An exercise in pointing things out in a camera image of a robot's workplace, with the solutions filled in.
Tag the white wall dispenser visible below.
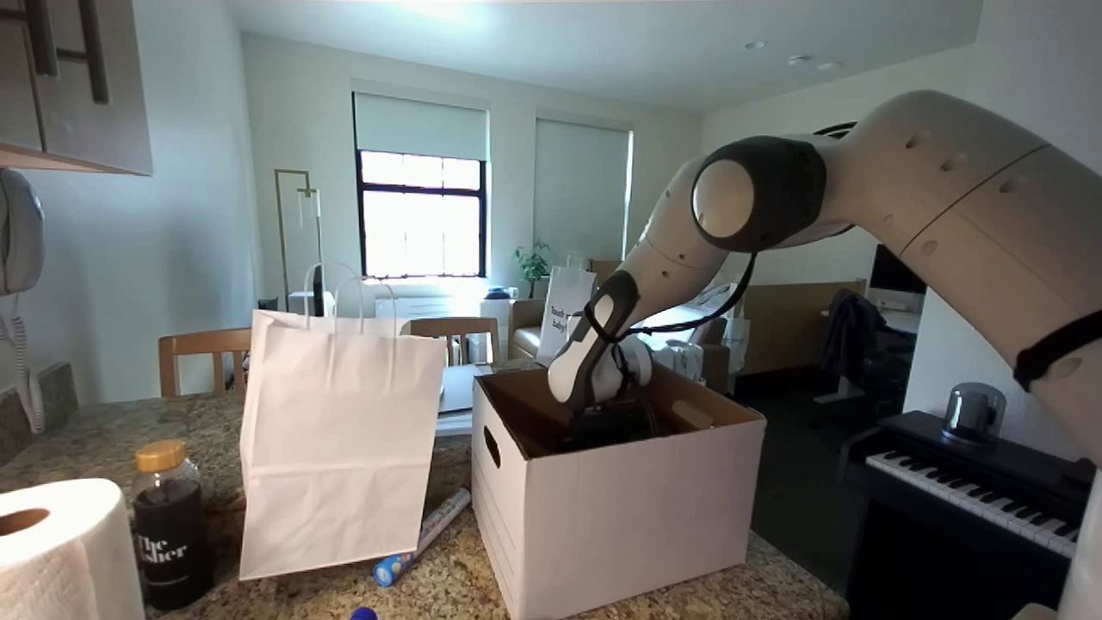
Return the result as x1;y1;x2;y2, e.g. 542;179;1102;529
0;169;47;301

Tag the white cardboard box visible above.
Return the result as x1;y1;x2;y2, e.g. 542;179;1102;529
467;358;767;620

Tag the bed with white bedding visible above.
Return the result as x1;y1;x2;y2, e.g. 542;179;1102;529
687;271;873;381

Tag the white radiator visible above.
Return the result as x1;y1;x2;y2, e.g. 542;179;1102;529
365;284;514;336

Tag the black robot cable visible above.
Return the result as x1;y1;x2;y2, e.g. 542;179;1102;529
622;251;761;340

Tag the metal floor lamp stand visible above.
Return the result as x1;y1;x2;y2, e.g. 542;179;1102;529
271;164;327;319

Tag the green potted plant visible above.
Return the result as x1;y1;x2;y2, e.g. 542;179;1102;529
514;240;553;304

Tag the computer monitor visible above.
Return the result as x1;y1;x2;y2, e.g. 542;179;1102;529
868;240;929;297

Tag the wooden wall cabinet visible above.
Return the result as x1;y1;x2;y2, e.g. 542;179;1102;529
0;0;156;179

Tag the white paper bag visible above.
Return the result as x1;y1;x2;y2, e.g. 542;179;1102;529
235;306;447;585

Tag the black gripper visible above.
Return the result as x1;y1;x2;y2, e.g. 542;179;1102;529
560;399;652;456

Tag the small white printed bag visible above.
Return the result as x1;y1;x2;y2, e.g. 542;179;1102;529
539;265;600;365

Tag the dark jar with cork lid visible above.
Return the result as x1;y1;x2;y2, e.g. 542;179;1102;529
129;437;222;613

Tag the black office chair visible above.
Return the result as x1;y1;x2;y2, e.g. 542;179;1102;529
821;289;922;405

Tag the wooden chair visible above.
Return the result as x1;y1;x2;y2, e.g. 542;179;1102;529
398;312;502;373
156;324;256;402

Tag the white paper towel roll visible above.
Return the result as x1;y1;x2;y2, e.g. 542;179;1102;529
0;475;148;620

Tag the closed roller blind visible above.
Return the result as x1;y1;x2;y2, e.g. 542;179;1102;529
532;116;635;270

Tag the black framed window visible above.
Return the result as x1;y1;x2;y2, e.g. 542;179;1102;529
354;149;489;283

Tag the half open roller blind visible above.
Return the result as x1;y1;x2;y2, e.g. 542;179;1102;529
351;90;491;164

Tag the black digital piano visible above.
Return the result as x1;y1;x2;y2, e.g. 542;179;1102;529
844;408;1099;620

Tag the silver round pot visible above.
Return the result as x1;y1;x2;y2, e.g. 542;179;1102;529
940;377;1010;439

